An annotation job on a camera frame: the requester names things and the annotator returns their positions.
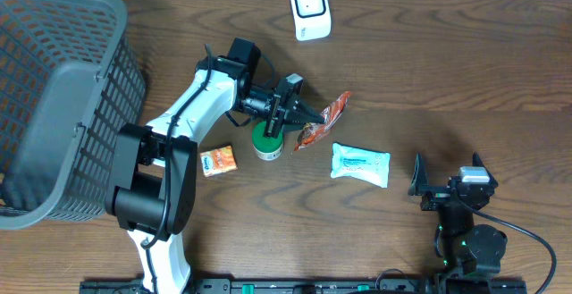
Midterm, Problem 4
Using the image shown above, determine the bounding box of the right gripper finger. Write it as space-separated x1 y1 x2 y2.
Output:
408 153 430 196
472 152 499 189

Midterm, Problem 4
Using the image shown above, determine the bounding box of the red orange snack bag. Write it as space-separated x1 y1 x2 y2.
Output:
292 90 352 153

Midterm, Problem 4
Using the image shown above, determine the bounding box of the grey plastic mesh basket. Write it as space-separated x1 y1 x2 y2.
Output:
1 0 147 230

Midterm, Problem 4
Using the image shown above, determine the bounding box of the green lid jar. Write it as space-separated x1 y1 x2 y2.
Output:
251 122 283 161

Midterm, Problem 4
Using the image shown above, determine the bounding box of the right black cable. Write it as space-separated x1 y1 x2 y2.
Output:
450 181 558 294

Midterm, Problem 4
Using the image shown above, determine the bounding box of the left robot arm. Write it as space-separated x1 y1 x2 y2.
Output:
105 38 325 293

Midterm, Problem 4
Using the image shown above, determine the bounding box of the white wet wipes pack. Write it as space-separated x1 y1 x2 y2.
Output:
330 143 391 189

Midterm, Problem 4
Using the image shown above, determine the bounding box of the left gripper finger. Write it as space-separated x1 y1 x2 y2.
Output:
282 116 325 132
294 98 324 119

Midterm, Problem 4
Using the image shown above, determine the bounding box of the black cable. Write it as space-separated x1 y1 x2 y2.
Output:
139 43 215 294
450 181 558 294

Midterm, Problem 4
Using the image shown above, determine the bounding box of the left black cable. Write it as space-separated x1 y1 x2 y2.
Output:
139 43 215 294

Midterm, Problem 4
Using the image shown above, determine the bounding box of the small orange box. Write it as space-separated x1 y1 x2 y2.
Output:
200 146 238 177

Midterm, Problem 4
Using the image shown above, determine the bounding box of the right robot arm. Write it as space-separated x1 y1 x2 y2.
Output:
408 154 507 293

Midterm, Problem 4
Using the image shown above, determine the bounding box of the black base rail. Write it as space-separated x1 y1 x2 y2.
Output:
79 277 528 294

